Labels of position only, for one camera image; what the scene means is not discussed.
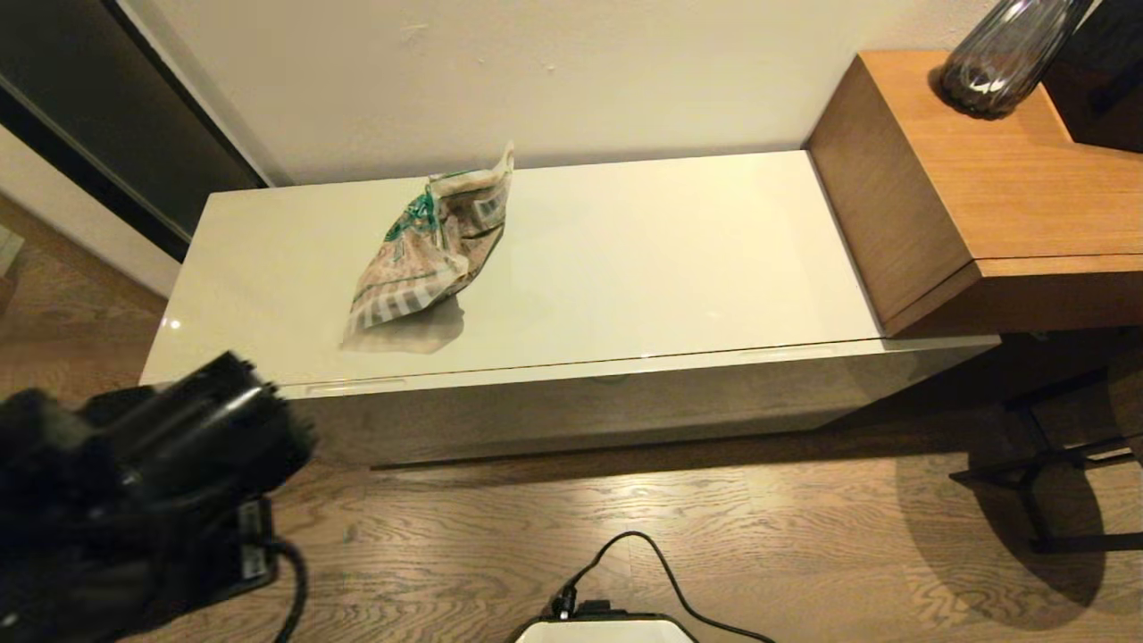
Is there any green brown snack bag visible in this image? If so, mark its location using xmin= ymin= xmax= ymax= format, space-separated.
xmin=339 ymin=141 xmax=517 ymax=336

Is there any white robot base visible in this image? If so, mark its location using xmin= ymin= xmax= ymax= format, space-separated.
xmin=507 ymin=600 xmax=699 ymax=643

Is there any beige glossy cabinet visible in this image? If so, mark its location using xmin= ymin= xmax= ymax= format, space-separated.
xmin=138 ymin=150 xmax=885 ymax=394

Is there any brown wooden desk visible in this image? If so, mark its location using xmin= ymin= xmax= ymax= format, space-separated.
xmin=804 ymin=52 xmax=1143 ymax=338

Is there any dark ribbed glass vase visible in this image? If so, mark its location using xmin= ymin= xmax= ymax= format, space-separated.
xmin=938 ymin=0 xmax=1095 ymax=123

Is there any dark sliding door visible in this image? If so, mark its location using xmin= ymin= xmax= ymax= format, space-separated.
xmin=0 ymin=0 xmax=273 ymax=264

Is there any black box on desk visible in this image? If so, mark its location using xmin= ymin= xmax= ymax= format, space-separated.
xmin=1040 ymin=0 xmax=1143 ymax=157

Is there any black power cable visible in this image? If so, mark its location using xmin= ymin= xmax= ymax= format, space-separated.
xmin=554 ymin=532 xmax=776 ymax=643

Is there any black metal stool frame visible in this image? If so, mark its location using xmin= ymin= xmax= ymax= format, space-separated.
xmin=948 ymin=366 xmax=1143 ymax=556

